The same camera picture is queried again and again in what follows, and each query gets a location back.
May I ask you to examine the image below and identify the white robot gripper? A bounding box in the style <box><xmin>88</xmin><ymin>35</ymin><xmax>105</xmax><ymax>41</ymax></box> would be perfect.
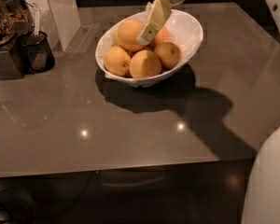
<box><xmin>136</xmin><ymin>0</ymin><xmax>186</xmax><ymax>46</ymax></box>

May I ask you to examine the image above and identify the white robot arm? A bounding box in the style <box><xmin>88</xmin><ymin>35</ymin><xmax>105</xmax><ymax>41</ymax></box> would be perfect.
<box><xmin>137</xmin><ymin>0</ymin><xmax>280</xmax><ymax>224</ymax></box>

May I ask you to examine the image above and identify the white oval bowl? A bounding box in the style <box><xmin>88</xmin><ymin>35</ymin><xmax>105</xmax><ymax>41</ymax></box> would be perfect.
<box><xmin>95</xmin><ymin>9</ymin><xmax>203</xmax><ymax>87</ymax></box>

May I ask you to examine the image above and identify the right orange with stem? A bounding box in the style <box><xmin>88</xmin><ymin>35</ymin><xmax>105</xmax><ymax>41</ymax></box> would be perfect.
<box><xmin>154</xmin><ymin>41</ymin><xmax>181</xmax><ymax>70</ymax></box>

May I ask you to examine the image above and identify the white standing board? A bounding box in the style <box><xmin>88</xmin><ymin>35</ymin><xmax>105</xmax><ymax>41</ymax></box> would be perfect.
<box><xmin>25</xmin><ymin>0</ymin><xmax>80</xmax><ymax>51</ymax></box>

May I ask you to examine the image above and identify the white tag in cup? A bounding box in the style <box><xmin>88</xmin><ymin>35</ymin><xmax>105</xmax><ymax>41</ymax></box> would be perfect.
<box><xmin>32</xmin><ymin>3</ymin><xmax>41</xmax><ymax>35</ymax></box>

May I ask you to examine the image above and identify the black mesh cup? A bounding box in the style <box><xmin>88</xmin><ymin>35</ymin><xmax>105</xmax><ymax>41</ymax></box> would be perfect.
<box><xmin>18</xmin><ymin>31</ymin><xmax>55</xmax><ymax>73</ymax></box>

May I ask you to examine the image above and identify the jar of dried snacks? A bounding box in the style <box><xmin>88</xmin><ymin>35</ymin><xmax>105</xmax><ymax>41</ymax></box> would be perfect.
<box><xmin>0</xmin><ymin>0</ymin><xmax>28</xmax><ymax>46</ymax></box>

